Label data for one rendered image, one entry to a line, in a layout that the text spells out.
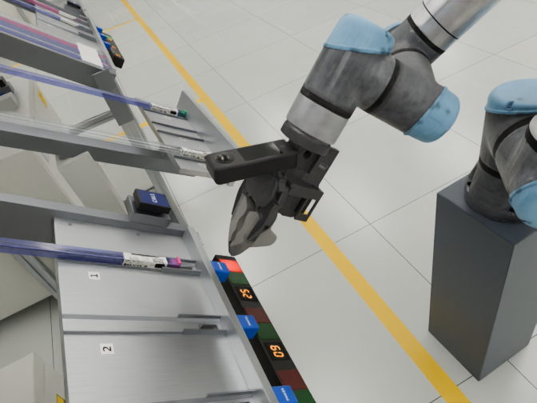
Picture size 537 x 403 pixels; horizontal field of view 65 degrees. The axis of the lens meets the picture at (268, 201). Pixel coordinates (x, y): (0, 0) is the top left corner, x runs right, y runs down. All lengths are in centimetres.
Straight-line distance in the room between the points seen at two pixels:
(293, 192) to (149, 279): 22
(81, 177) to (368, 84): 55
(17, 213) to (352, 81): 45
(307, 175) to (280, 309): 89
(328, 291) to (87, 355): 106
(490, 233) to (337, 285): 69
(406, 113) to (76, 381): 46
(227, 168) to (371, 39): 23
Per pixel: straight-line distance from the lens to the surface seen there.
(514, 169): 69
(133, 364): 48
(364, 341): 134
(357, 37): 53
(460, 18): 66
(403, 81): 56
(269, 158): 54
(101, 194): 88
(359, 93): 54
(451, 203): 90
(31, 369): 83
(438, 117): 58
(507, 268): 90
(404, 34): 67
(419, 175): 180
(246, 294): 66
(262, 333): 61
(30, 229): 65
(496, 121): 77
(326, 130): 54
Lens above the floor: 118
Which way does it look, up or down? 42 degrees down
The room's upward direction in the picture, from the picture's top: 17 degrees counter-clockwise
